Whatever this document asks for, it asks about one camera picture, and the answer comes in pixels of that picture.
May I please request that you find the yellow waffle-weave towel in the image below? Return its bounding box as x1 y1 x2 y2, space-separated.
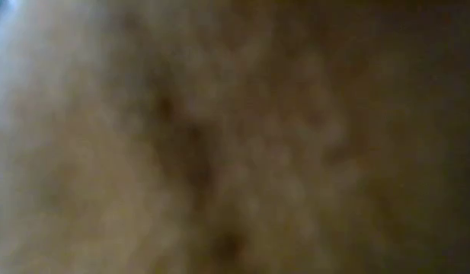
0 0 470 274

